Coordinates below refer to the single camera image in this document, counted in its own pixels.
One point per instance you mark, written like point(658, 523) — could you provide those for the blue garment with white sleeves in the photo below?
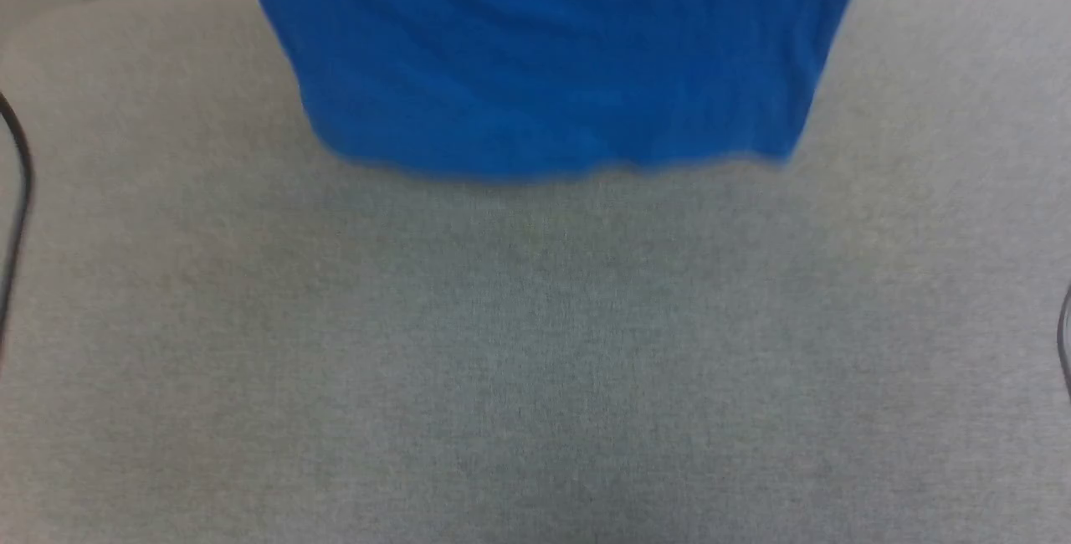
point(552, 50)

